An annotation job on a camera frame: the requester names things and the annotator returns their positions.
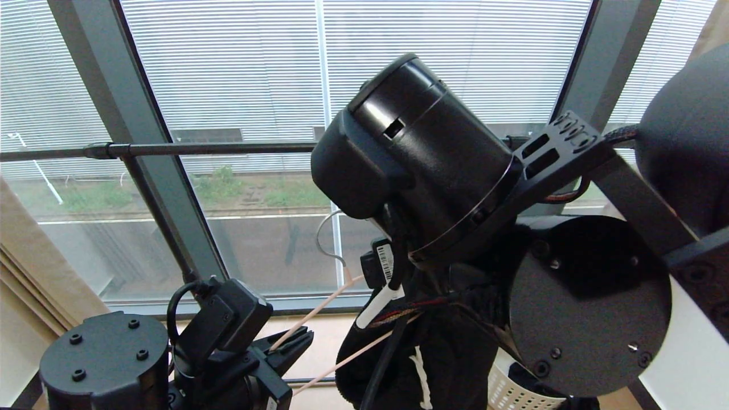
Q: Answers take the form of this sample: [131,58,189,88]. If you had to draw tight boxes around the beige curtain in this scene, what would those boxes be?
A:
[686,0,729,63]
[0,175,110,339]

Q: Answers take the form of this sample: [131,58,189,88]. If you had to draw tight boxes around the window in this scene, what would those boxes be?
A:
[0,0,718,313]

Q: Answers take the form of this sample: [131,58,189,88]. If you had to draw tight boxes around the black cable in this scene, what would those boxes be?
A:
[167,279,211,342]
[360,316,411,410]

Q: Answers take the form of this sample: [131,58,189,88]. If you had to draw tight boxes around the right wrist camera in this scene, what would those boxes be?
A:
[360,236,408,292]

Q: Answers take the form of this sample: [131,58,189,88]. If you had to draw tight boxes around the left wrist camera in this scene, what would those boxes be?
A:
[174,278,274,371]

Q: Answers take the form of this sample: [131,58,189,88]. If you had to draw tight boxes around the black clothes rack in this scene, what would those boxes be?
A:
[0,140,530,386]

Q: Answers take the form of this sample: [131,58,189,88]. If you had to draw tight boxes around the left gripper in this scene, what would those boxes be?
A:
[168,326,316,410]

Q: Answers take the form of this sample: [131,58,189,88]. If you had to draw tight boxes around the black drawstring shorts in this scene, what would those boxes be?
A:
[335,282,505,410]

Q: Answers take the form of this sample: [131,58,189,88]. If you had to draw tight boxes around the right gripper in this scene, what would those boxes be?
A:
[509,215,674,398]

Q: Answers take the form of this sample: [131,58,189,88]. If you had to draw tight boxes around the white laundry basket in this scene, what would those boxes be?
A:
[487,348,570,410]

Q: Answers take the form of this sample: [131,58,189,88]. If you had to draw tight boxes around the pink clothes hanger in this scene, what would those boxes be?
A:
[268,210,425,397]

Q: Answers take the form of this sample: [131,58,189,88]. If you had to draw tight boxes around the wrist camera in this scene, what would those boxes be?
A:
[174,278,274,371]
[360,236,408,292]

